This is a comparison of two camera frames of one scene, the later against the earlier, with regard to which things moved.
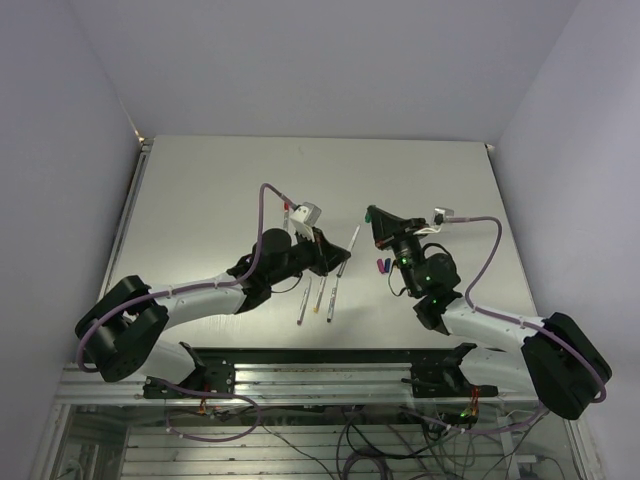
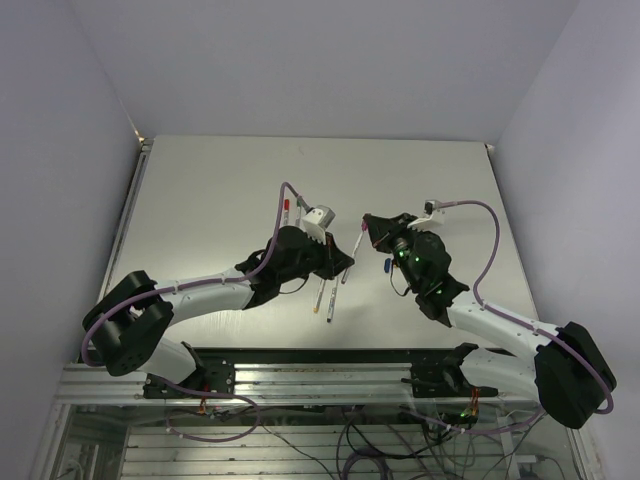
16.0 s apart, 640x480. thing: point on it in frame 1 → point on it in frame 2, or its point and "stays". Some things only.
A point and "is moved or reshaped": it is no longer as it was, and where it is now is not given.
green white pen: (342, 267) is moved or reshaped
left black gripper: (327, 257) stays
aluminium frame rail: (299, 385) stays
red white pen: (286, 216) stays
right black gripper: (390, 230) stays
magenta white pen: (304, 303) → (353, 255)
